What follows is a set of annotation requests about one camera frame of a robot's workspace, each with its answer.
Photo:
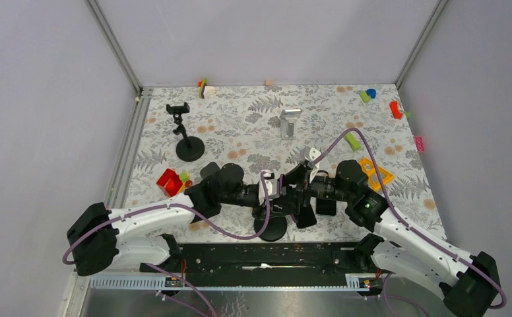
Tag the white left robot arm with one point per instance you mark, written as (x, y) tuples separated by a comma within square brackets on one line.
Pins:
[(103, 238)]

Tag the black phone stand with phone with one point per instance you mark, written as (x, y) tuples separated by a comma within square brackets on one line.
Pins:
[(277, 224)]

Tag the pink lego brick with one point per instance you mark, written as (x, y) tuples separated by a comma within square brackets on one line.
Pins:
[(420, 145)]

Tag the floral patterned mat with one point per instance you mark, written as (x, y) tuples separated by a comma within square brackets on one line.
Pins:
[(241, 125)]

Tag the blue heart block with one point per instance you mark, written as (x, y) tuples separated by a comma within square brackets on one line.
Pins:
[(371, 93)]

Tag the red curved block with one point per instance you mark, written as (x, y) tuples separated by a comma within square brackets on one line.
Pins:
[(395, 110)]

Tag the green toy block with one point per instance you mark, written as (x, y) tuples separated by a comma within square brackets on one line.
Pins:
[(352, 141)]

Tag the black smartphone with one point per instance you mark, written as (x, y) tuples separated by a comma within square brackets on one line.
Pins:
[(305, 217)]

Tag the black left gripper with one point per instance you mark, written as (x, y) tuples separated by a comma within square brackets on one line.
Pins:
[(262, 203)]

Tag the black round-base phone stand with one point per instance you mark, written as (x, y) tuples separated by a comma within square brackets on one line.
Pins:
[(190, 148)]

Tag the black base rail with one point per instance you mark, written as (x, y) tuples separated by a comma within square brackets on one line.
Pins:
[(270, 265)]

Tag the yellow triangular plastic frame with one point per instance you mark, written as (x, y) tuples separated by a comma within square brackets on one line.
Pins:
[(376, 176)]

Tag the silver metal phone stand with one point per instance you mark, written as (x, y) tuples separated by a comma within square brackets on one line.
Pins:
[(288, 120)]

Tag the blue-edged smartphone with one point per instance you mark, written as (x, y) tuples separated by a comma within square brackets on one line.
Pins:
[(325, 207)]

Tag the red toy car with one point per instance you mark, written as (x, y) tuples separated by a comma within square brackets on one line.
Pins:
[(171, 183)]

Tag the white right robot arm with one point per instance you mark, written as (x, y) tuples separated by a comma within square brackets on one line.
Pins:
[(466, 283)]

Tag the stacked coloured blocks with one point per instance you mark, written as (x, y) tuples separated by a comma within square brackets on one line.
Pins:
[(205, 90)]

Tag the lime green block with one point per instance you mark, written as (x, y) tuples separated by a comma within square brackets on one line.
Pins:
[(364, 96)]

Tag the grey stand on wooden base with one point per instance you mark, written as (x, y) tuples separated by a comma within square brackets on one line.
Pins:
[(210, 170)]

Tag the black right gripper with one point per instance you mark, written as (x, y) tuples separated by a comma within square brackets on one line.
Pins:
[(302, 177)]

